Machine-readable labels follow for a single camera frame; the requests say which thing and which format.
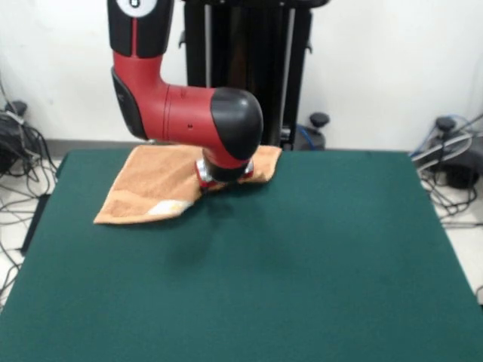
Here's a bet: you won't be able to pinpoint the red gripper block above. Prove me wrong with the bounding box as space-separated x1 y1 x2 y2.
194 158 256 191

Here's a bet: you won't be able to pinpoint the tan terry towel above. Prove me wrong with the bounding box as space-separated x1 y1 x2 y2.
93 145 284 226

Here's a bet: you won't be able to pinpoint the dark green table cloth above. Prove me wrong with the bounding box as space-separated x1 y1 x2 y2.
0 149 483 362

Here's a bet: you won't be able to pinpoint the black floor base foot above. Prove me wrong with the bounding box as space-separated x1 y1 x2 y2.
0 100 29 174
413 115 483 189

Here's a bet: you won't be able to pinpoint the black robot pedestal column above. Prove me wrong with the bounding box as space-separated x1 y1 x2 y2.
168 0 314 151

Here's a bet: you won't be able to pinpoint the tangled black floor cables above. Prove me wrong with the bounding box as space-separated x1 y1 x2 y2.
0 75 60 306
418 173 483 228

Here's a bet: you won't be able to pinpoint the blue cable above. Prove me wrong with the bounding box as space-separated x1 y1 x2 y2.
409 114 483 158

